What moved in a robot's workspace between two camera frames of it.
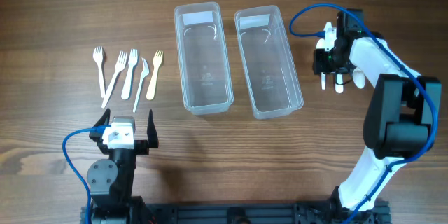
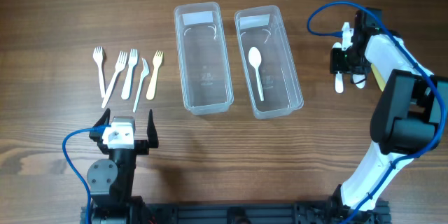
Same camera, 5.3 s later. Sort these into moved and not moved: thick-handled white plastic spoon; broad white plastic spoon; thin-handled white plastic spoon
Moved: thin-handled white plastic spoon
Not moved: broad white plastic spoon; thick-handled white plastic spoon
